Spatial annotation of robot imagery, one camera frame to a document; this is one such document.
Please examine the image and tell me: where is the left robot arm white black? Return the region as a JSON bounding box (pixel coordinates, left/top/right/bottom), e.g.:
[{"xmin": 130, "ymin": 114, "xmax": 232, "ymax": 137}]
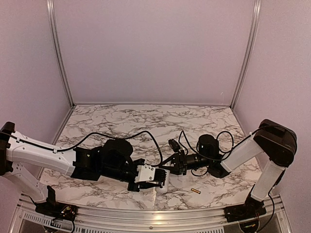
[{"xmin": 0, "ymin": 122, "xmax": 167, "ymax": 216}]

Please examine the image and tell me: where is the aluminium post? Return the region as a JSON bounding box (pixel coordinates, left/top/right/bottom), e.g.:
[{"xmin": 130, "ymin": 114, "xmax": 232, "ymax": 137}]
[
  {"xmin": 230, "ymin": 0, "xmax": 262, "ymax": 112},
  {"xmin": 46, "ymin": 0, "xmax": 75, "ymax": 108}
]

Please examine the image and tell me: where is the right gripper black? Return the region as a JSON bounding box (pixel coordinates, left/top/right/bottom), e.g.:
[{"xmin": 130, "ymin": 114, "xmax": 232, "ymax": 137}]
[{"xmin": 158, "ymin": 150, "xmax": 211, "ymax": 175}]

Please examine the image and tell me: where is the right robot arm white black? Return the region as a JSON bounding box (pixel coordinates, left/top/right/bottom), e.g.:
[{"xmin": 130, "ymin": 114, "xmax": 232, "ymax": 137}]
[{"xmin": 160, "ymin": 119, "xmax": 297, "ymax": 217}]

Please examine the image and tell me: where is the white remote control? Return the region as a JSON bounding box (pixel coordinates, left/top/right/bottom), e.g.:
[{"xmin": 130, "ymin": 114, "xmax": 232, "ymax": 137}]
[{"xmin": 155, "ymin": 181, "xmax": 169, "ymax": 194}]

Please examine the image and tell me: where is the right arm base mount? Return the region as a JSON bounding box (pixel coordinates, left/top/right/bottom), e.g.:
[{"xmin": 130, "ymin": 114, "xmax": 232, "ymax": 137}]
[{"xmin": 224, "ymin": 203, "xmax": 267, "ymax": 222}]

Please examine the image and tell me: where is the front aluminium frame rail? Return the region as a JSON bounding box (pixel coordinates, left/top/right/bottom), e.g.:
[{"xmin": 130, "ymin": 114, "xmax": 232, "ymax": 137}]
[{"xmin": 8, "ymin": 195, "xmax": 293, "ymax": 233}]

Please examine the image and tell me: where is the gold battery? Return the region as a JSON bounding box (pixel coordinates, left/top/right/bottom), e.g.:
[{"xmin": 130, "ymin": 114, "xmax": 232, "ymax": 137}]
[{"xmin": 191, "ymin": 188, "xmax": 201, "ymax": 194}]

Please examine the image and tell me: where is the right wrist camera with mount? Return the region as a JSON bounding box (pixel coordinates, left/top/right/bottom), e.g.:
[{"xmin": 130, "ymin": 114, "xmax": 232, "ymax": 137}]
[{"xmin": 168, "ymin": 139, "xmax": 184, "ymax": 153}]

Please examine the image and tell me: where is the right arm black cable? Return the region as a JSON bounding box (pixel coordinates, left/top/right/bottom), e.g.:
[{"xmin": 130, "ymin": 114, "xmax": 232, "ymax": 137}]
[{"xmin": 178, "ymin": 130, "xmax": 255, "ymax": 177}]

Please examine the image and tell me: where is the right rear aluminium post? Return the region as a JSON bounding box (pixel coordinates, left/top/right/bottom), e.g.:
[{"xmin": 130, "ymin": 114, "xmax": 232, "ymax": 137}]
[{"xmin": 230, "ymin": 0, "xmax": 262, "ymax": 112}]

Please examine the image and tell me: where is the left rear aluminium post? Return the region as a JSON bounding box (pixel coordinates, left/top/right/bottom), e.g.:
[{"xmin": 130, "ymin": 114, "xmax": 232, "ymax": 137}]
[{"xmin": 46, "ymin": 0, "xmax": 75, "ymax": 108}]

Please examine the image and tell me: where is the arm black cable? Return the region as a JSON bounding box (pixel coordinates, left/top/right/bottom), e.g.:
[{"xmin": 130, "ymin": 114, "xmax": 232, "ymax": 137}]
[
  {"xmin": 0, "ymin": 130, "xmax": 164, "ymax": 168},
  {"xmin": 178, "ymin": 130, "xmax": 255, "ymax": 177}
]

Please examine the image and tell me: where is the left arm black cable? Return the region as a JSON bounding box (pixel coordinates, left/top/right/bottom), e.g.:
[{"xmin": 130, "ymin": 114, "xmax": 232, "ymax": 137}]
[{"xmin": 0, "ymin": 130, "xmax": 164, "ymax": 168}]

